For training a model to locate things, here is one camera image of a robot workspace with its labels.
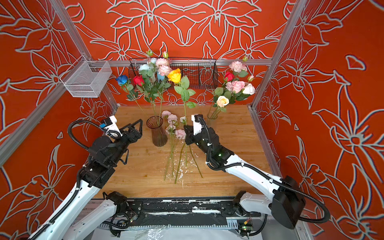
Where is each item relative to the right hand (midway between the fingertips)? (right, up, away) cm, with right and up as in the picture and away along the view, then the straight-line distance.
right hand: (182, 125), depth 71 cm
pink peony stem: (-10, -4, +32) cm, 34 cm away
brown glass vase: (-16, -7, +21) cm, 27 cm away
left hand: (-20, +2, -6) cm, 21 cm away
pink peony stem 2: (-2, -7, +26) cm, 27 cm away
